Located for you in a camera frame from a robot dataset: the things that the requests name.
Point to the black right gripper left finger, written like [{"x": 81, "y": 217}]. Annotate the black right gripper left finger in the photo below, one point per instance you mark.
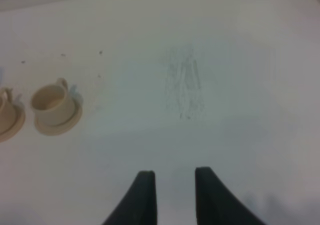
[{"x": 139, "y": 205}]

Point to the cup saucer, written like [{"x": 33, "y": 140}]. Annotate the cup saucer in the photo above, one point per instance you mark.
[
  {"x": 62, "y": 128},
  {"x": 18, "y": 124}
]

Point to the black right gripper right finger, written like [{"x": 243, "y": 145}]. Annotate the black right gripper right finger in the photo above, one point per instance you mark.
[{"x": 216, "y": 205}]

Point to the left cup saucer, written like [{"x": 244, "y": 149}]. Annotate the left cup saucer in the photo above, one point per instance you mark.
[{"x": 18, "y": 124}]

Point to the left beige teacup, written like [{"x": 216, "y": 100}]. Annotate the left beige teacup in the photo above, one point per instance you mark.
[{"x": 7, "y": 111}]

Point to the right cup saucer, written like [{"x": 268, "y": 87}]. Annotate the right cup saucer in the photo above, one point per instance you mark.
[{"x": 62, "y": 128}]

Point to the right beige teacup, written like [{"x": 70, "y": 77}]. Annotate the right beige teacup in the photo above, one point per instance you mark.
[{"x": 47, "y": 93}]

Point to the beige teacup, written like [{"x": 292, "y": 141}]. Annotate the beige teacup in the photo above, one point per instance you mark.
[
  {"x": 7, "y": 111},
  {"x": 47, "y": 93}
]

